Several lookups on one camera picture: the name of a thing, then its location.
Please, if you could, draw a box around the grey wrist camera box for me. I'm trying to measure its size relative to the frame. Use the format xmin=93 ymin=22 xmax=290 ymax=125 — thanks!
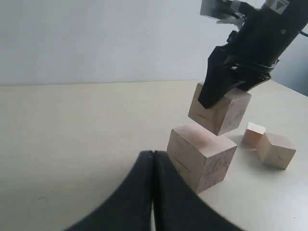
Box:
xmin=200 ymin=0 xmax=245 ymax=25

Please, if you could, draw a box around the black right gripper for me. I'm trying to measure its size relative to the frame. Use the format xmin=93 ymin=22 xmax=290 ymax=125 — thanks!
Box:
xmin=198 ymin=28 xmax=293 ymax=109

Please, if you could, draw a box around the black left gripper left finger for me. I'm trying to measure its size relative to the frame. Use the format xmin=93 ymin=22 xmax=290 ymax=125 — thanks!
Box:
xmin=67 ymin=151 xmax=154 ymax=231

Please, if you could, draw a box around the smallest wooden cube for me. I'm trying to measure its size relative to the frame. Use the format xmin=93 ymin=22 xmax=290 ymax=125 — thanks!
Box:
xmin=242 ymin=122 xmax=266 ymax=148

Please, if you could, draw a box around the medium wooden cube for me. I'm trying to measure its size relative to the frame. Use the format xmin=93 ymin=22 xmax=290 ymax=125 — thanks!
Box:
xmin=188 ymin=83 xmax=251 ymax=136

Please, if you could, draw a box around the small wooden cube front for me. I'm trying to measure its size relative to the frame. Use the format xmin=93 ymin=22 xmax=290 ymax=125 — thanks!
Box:
xmin=257 ymin=132 xmax=296 ymax=170

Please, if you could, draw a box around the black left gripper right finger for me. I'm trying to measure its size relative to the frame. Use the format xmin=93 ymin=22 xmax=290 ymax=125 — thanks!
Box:
xmin=152 ymin=151 xmax=241 ymax=231

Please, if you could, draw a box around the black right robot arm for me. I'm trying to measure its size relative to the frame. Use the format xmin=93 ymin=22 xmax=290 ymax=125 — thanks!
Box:
xmin=198 ymin=0 xmax=308 ymax=109

